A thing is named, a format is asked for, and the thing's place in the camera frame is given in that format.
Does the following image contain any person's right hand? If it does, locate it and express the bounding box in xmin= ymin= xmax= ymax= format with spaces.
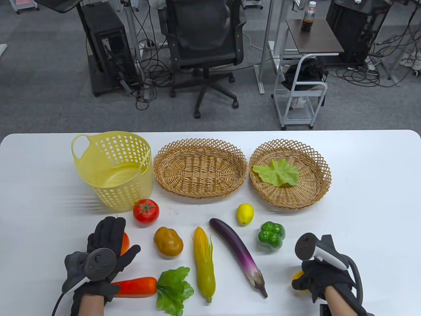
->
xmin=292 ymin=260 xmax=356 ymax=303

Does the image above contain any person's left hand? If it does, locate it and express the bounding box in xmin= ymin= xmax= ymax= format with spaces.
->
xmin=72 ymin=216 xmax=141 ymax=308

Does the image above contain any small corn piece object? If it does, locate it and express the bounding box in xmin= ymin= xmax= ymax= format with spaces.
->
xmin=292 ymin=271 xmax=305 ymax=293

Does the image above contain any grey white hand controller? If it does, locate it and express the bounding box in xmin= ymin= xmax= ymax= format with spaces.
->
xmin=294 ymin=233 xmax=364 ymax=306

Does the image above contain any yellow plastic basket container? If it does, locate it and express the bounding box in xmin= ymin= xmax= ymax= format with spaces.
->
xmin=71 ymin=131 xmax=153 ymax=213

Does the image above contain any red tomato object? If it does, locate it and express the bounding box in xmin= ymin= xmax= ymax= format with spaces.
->
xmin=133 ymin=199 xmax=160 ymax=225

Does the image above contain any brown potato object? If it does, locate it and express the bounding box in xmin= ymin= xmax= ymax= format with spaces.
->
xmin=154 ymin=227 xmax=184 ymax=257

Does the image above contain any orange carrot object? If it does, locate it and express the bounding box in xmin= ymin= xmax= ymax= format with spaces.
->
xmin=110 ymin=266 xmax=194 ymax=316

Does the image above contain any green bell pepper object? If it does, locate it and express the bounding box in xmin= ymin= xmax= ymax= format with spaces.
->
xmin=258 ymin=221 xmax=286 ymax=250

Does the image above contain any round wicker basket container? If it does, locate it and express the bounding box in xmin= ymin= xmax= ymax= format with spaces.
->
xmin=249 ymin=139 xmax=332 ymax=209

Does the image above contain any purple eggplant object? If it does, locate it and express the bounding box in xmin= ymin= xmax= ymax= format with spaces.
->
xmin=209 ymin=218 xmax=268 ymax=299

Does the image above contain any yellow lemon object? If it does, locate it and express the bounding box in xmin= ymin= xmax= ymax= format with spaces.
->
xmin=236 ymin=203 xmax=254 ymax=225

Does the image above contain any yellow corn cob object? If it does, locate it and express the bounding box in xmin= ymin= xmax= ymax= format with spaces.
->
xmin=193 ymin=226 xmax=216 ymax=304

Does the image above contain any oval wicker basket container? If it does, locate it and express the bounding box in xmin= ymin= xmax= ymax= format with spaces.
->
xmin=152 ymin=138 xmax=248 ymax=199

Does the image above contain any green lettuce leaf object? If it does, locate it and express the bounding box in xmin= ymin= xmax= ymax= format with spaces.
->
xmin=252 ymin=159 xmax=300 ymax=189

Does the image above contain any person's right forearm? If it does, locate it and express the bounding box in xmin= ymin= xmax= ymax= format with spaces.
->
xmin=324 ymin=286 xmax=365 ymax=316

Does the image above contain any person's left forearm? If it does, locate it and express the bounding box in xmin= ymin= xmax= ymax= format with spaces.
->
xmin=79 ymin=294 xmax=106 ymax=316

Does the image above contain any white rolling cart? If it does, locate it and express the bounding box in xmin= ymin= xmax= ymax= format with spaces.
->
xmin=271 ymin=53 xmax=329 ymax=130

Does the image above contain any black computer tower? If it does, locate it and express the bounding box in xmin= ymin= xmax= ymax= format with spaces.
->
xmin=326 ymin=0 xmax=392 ymax=63
xmin=76 ymin=2 xmax=140 ymax=97

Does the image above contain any white power strip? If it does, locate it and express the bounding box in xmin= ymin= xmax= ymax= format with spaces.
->
xmin=138 ymin=39 xmax=169 ymax=50

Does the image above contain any black bag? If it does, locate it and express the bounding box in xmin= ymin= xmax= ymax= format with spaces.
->
xmin=282 ymin=58 xmax=329 ymax=92

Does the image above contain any black office chair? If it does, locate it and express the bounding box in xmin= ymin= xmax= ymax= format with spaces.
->
xmin=159 ymin=0 xmax=247 ymax=119

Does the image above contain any black desk top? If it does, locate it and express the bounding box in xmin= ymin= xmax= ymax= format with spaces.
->
xmin=35 ymin=0 xmax=83 ymax=13

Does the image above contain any brown side table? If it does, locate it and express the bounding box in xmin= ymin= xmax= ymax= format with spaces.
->
xmin=285 ymin=18 xmax=345 ymax=55

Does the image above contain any white pink cart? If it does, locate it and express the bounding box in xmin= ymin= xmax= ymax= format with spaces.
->
xmin=9 ymin=0 xmax=40 ymax=14

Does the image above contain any dark drink bottle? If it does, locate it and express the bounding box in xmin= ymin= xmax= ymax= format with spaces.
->
xmin=301 ymin=1 xmax=317 ymax=33

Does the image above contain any black left glove cable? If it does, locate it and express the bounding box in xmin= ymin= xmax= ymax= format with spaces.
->
xmin=52 ymin=291 xmax=65 ymax=316

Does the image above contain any black floor cable tangle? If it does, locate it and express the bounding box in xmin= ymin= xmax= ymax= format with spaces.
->
xmin=329 ymin=0 xmax=421 ymax=88
xmin=132 ymin=0 xmax=175 ymax=111

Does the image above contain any white desk leg frame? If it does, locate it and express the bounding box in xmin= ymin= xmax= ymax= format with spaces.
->
xmin=254 ymin=0 xmax=296 ymax=95

